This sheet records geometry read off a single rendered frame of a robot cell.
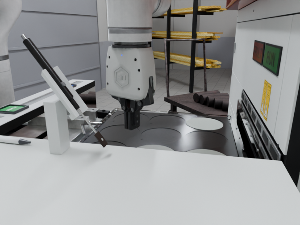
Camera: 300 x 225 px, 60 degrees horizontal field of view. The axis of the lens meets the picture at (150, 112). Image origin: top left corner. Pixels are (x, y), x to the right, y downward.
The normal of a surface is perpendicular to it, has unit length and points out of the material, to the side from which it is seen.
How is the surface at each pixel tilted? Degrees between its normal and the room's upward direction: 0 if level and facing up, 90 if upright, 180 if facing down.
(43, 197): 0
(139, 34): 90
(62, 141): 90
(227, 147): 0
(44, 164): 0
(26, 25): 90
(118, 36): 90
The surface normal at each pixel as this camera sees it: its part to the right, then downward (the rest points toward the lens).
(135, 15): 0.31, 0.29
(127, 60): -0.54, 0.22
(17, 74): 0.94, 0.11
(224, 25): -0.35, 0.29
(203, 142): 0.00, -0.95
